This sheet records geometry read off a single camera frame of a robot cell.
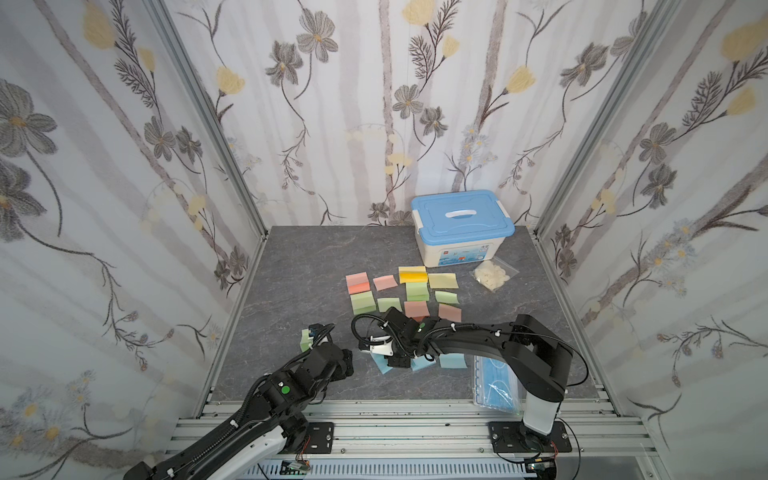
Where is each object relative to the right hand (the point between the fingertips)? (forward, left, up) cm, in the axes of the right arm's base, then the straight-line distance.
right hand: (389, 340), depth 87 cm
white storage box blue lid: (+35, -22, +13) cm, 43 cm away
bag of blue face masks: (-12, -30, 0) cm, 32 cm away
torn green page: (+16, +1, -8) cm, 18 cm away
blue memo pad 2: (-7, -9, +1) cm, 11 cm away
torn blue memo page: (-5, -19, -1) cm, 20 cm away
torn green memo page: (+18, -19, -5) cm, 27 cm away
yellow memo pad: (+27, -8, -4) cm, 28 cm away
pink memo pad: (+21, +11, -4) cm, 25 cm away
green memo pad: (+20, -9, -4) cm, 22 cm away
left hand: (-6, +12, +3) cm, 14 cm away
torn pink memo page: (+12, -20, -5) cm, 24 cm away
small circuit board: (-32, +22, -2) cm, 38 cm away
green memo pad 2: (+14, +9, -4) cm, 17 cm away
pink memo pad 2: (+11, -9, -2) cm, 14 cm away
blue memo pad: (-6, +2, -1) cm, 7 cm away
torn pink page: (+23, +2, -5) cm, 24 cm away
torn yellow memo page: (+25, -19, -6) cm, 32 cm away
